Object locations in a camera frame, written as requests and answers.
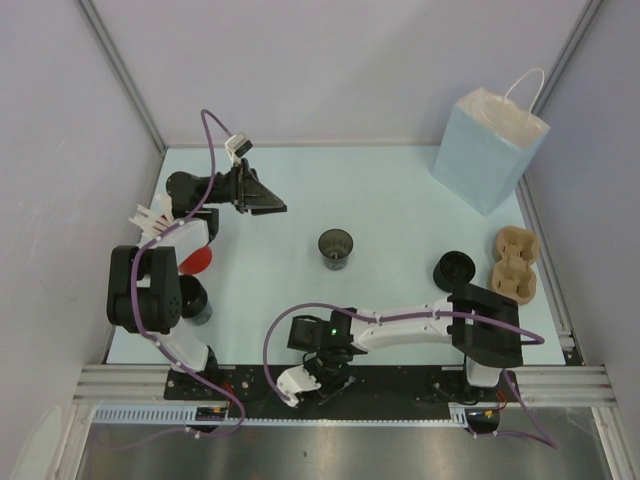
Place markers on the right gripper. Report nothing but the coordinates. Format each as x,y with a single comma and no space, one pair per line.
329,387

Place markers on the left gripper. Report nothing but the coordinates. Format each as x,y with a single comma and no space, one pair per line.
247,194

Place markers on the single black coffee cup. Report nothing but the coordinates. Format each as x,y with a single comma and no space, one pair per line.
335,246

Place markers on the light blue paper bag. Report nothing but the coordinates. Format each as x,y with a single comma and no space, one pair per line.
488,143

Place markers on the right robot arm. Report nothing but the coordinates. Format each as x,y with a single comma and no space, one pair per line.
481,324

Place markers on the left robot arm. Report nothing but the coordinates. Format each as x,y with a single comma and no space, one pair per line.
144,293

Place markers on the red straw cup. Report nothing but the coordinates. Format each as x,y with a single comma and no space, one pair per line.
197,262

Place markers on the black cup left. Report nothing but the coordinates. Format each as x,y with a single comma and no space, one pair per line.
196,308

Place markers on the brown cardboard cup carrier stack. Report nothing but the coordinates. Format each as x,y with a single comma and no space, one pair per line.
513,276

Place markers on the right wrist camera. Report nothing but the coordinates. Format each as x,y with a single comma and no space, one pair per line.
294,381

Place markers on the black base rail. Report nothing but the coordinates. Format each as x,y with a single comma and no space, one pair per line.
364,393

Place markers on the white cable duct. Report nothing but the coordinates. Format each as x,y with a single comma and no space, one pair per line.
218,413

